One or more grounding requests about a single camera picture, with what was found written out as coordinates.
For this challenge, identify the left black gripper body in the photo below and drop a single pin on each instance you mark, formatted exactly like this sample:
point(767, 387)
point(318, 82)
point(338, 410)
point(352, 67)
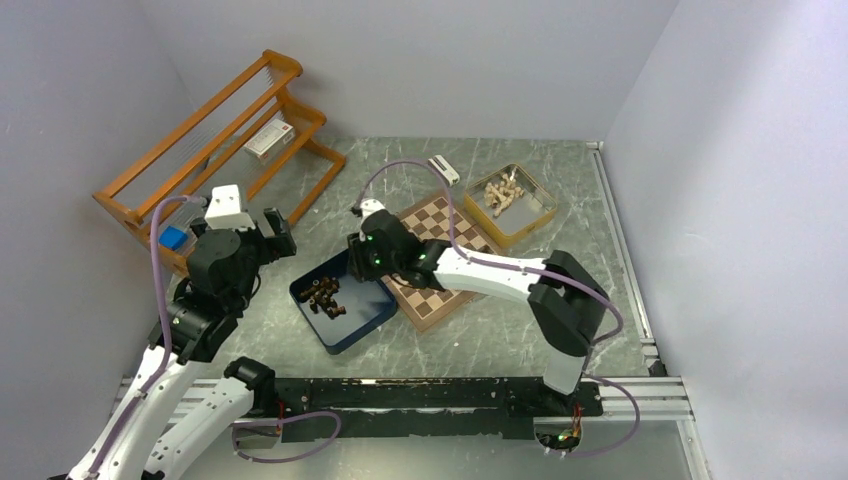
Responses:
point(260, 249)

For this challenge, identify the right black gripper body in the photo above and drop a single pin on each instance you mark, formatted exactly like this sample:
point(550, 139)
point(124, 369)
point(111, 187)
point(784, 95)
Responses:
point(368, 263)

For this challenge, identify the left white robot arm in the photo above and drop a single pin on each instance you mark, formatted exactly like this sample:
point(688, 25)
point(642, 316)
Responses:
point(223, 277)

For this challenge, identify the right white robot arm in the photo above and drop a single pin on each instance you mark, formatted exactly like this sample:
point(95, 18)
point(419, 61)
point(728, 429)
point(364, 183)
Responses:
point(567, 306)

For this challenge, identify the dark chess pieces pile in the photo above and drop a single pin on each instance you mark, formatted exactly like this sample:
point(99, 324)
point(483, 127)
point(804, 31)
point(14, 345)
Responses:
point(319, 297)

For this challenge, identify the light chess pieces pile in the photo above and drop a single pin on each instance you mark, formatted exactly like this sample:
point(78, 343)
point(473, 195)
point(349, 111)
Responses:
point(499, 195)

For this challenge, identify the blue metal tin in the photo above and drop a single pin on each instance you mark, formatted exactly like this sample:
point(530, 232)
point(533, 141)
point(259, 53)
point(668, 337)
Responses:
point(369, 305)

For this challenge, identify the blue plastic case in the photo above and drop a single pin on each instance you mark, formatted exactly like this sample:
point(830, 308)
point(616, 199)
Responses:
point(172, 238)

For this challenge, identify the white power bank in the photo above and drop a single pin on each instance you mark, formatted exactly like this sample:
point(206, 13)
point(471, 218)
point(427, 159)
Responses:
point(445, 169)

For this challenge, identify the white cardboard box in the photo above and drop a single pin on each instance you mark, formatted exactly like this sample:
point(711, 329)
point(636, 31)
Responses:
point(273, 134)

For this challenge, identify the gold metal tin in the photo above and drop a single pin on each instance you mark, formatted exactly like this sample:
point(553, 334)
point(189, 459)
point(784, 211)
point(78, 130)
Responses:
point(527, 214)

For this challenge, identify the orange wooden rack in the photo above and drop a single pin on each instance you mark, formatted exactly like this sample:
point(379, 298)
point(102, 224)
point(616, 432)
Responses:
point(200, 162)

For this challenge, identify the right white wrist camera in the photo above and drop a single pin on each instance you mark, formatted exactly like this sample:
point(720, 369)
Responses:
point(366, 208)

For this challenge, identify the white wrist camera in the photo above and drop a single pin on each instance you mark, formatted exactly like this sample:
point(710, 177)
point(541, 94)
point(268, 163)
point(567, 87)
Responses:
point(227, 209)
point(366, 208)

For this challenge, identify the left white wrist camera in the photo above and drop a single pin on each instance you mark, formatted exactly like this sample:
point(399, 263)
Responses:
point(227, 209)

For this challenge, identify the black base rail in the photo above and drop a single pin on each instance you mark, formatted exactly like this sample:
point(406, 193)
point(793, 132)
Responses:
point(440, 407)

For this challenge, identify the aluminium frame rail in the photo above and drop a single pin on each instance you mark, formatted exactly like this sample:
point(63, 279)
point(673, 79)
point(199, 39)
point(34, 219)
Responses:
point(623, 399)

